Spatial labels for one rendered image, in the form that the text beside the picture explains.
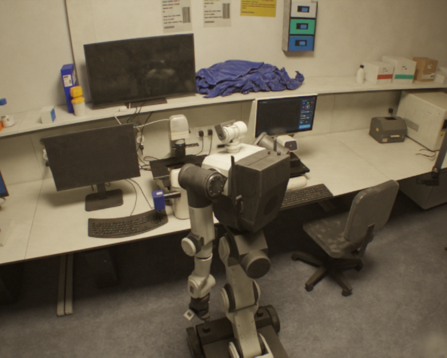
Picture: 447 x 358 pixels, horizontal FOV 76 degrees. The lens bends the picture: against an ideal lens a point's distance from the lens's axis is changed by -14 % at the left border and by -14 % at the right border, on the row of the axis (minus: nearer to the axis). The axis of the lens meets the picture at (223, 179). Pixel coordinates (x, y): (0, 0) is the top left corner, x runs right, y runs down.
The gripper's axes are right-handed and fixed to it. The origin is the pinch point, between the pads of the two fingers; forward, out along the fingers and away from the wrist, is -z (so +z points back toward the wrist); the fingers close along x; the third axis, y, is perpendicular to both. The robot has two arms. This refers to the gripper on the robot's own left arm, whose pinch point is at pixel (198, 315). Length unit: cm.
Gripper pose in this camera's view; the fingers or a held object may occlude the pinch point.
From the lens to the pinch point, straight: 168.4
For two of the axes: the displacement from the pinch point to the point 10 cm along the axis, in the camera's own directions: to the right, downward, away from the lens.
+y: -6.7, 3.3, -6.6
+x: -7.3, -4.1, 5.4
